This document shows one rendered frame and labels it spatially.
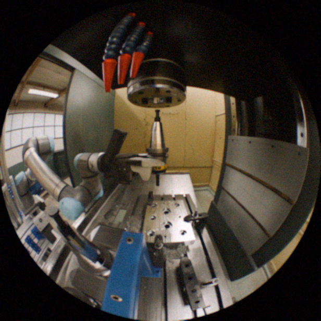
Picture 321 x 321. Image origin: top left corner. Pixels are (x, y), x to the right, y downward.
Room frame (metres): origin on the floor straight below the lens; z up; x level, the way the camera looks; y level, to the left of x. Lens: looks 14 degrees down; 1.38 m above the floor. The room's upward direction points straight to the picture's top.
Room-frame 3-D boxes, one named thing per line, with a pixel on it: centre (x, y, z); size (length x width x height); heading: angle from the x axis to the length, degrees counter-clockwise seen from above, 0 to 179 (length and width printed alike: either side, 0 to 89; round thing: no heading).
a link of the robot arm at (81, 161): (0.29, 0.29, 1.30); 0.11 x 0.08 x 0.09; 82
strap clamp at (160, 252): (0.17, 0.01, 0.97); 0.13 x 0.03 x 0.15; 0
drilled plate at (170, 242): (0.34, -0.03, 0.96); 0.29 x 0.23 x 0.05; 0
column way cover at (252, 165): (0.25, -0.44, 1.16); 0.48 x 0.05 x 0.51; 0
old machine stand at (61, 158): (2.42, 4.18, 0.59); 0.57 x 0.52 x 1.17; 1
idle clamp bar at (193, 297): (0.00, -0.10, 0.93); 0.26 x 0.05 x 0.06; 5
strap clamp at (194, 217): (0.32, -0.18, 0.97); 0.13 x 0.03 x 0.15; 90
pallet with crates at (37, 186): (0.64, 3.68, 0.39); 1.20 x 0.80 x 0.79; 15
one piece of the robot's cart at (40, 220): (0.06, 0.98, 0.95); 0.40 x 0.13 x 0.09; 91
